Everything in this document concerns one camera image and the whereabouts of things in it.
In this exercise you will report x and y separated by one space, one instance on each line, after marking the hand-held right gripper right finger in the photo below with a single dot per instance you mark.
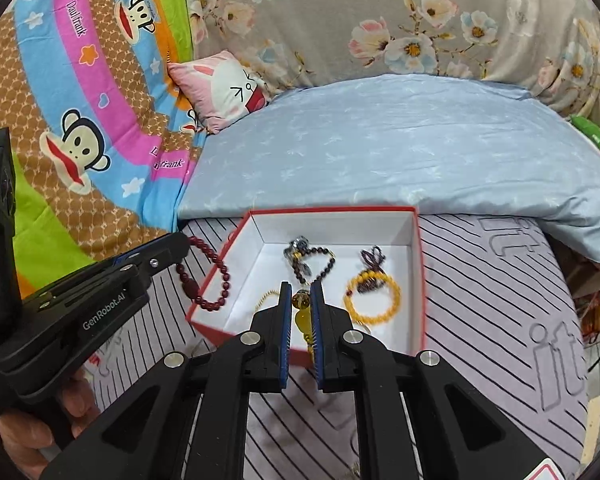
316 340

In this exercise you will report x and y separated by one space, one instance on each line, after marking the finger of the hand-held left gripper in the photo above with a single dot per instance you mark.
140 252
165 255

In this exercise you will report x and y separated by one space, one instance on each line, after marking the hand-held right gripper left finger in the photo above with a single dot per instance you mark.
284 340

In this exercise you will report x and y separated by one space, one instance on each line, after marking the red cardboard box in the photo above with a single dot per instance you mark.
280 230

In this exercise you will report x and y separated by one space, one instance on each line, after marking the person's left hand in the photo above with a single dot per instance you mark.
25 452

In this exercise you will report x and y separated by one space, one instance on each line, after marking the grey striped bed sheet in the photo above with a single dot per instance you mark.
480 310

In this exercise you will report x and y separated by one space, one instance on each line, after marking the pink cartoon pillow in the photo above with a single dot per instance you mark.
215 90

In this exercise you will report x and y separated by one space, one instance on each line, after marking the light blue pillow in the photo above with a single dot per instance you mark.
380 150

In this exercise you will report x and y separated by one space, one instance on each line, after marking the cartoon monkey blanket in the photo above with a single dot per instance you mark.
80 60

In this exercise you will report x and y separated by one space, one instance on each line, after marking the floral pillow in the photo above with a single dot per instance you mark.
380 10

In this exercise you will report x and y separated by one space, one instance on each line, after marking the green plastic object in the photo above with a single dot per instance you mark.
595 135

